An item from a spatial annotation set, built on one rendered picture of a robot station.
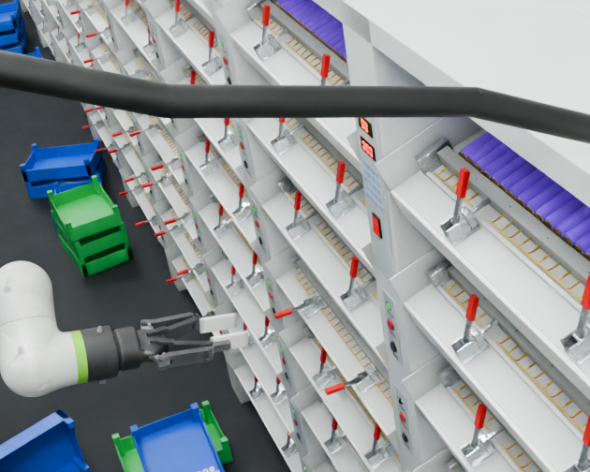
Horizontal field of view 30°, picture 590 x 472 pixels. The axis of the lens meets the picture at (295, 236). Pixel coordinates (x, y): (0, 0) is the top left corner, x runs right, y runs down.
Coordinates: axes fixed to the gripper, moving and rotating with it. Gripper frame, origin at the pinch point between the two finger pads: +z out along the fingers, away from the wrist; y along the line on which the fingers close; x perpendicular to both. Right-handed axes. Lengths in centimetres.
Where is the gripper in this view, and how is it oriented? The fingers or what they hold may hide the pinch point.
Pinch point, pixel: (226, 331)
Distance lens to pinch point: 201.7
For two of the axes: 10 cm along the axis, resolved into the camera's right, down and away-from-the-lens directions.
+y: 3.6, 4.5, -8.2
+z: 9.3, -1.3, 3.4
